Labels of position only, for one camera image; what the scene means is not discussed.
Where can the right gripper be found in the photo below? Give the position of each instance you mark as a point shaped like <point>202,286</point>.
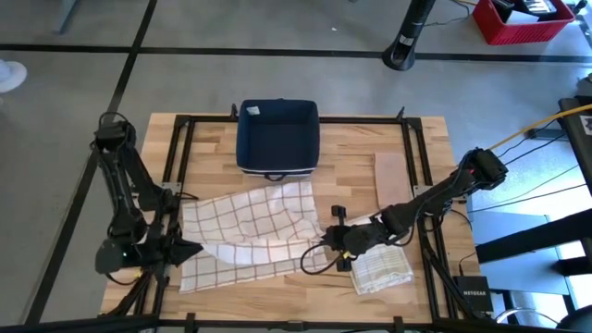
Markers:
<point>356,238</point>

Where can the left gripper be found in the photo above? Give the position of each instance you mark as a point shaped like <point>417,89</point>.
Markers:
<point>157,247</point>

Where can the white grey-plaid towel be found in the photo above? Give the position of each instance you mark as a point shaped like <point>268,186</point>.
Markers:
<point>384,270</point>

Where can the white brown-checked towel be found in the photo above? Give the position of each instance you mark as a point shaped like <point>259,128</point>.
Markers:
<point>240,213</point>

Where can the pink towel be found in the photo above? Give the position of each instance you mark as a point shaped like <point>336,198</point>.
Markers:
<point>392,178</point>

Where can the navy fabric basket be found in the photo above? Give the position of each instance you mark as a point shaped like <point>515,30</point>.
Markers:
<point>277,139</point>

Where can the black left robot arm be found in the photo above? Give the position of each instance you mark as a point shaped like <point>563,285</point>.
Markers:
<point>122,185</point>

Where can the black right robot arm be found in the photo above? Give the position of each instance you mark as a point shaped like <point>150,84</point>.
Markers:
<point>439,194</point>

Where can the black metal stand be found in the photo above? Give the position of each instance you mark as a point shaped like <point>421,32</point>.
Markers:
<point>532,238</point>

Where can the white round floor object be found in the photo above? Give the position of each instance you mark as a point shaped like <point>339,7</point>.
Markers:
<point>11,76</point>

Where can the black round chair base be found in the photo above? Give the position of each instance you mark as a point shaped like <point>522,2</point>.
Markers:
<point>578,321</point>

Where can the grey metal leg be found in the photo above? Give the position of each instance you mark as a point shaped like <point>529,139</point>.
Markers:
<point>62,16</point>

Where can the black equipment case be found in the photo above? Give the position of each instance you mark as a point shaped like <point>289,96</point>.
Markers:
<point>583,148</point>

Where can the red plastic crate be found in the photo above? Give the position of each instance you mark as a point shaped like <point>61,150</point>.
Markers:
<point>522,32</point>

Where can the black white keyboard device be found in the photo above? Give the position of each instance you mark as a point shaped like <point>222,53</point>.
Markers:
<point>536,7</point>

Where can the black aluminium frame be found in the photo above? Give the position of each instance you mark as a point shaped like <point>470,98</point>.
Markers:
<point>182,121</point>

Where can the black Netgear switch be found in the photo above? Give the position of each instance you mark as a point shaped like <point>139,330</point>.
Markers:
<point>474,293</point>

